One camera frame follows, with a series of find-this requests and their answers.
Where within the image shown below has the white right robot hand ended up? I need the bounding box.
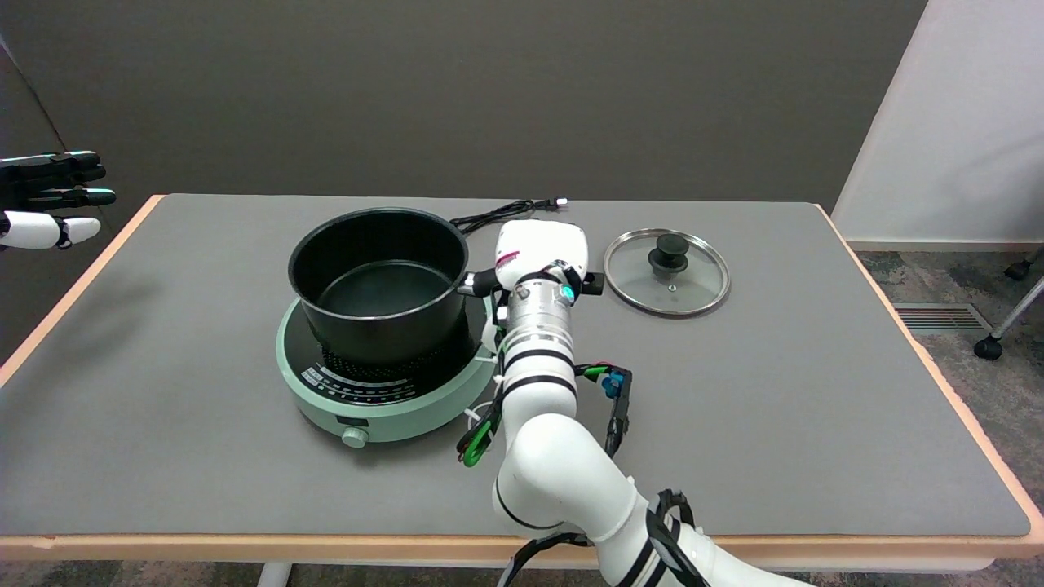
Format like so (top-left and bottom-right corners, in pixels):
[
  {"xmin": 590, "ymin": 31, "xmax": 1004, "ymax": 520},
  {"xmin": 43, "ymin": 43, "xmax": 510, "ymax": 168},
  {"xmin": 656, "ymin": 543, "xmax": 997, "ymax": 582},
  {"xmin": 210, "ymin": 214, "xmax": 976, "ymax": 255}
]
[{"xmin": 481, "ymin": 218, "xmax": 590, "ymax": 355}]

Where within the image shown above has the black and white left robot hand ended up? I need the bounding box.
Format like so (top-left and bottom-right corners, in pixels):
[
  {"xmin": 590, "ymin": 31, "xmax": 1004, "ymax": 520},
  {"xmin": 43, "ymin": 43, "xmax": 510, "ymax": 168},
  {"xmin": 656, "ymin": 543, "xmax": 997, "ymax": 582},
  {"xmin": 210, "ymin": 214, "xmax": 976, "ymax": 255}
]
[{"xmin": 0, "ymin": 151, "xmax": 117, "ymax": 251}]

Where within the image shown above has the black pot with long handle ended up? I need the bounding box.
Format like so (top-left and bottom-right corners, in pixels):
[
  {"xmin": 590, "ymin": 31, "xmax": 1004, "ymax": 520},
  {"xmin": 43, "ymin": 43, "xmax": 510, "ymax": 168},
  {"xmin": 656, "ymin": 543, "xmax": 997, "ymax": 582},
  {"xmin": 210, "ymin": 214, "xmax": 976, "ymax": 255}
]
[{"xmin": 288, "ymin": 207, "xmax": 605, "ymax": 365}]

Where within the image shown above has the glass pot lid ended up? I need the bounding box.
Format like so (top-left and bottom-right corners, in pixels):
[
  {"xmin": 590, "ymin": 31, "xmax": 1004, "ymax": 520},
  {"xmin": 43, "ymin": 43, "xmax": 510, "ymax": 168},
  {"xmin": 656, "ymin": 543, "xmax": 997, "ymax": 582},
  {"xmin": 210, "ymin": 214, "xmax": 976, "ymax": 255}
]
[{"xmin": 604, "ymin": 228, "xmax": 731, "ymax": 319}]

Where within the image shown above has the green induction cooker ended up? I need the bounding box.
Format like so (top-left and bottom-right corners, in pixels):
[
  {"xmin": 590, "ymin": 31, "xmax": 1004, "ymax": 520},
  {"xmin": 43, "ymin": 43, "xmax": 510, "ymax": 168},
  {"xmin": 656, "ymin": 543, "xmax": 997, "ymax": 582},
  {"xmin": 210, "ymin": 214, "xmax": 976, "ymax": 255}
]
[{"xmin": 276, "ymin": 295, "xmax": 498, "ymax": 449}]

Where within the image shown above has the metal floor vent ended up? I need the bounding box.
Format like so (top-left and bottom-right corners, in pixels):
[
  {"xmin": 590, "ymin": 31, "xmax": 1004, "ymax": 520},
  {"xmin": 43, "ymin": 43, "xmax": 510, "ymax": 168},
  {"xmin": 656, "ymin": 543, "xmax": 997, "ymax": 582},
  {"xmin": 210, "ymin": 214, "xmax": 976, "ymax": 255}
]
[{"xmin": 891, "ymin": 303, "xmax": 994, "ymax": 333}]

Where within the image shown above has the chair leg with caster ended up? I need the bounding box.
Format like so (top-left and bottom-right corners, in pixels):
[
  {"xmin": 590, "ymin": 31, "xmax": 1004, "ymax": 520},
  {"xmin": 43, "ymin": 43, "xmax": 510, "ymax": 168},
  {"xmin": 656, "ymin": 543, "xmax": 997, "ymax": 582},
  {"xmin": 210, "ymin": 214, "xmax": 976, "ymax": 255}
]
[
  {"xmin": 1005, "ymin": 245, "xmax": 1044, "ymax": 282},
  {"xmin": 973, "ymin": 277, "xmax": 1044, "ymax": 361}
]

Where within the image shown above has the black power cord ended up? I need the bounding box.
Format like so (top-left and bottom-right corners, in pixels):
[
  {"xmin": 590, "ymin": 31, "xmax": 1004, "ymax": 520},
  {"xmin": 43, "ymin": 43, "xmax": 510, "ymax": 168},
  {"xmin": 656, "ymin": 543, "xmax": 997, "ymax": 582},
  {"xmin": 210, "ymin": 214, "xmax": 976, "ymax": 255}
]
[{"xmin": 449, "ymin": 197, "xmax": 568, "ymax": 237}]

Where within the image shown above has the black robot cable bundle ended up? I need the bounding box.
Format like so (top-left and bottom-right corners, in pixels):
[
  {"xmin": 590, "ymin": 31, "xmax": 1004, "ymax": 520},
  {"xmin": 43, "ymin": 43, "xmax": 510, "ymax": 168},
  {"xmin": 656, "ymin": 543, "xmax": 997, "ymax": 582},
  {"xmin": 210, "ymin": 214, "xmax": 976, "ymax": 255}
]
[{"xmin": 457, "ymin": 363, "xmax": 712, "ymax": 587}]

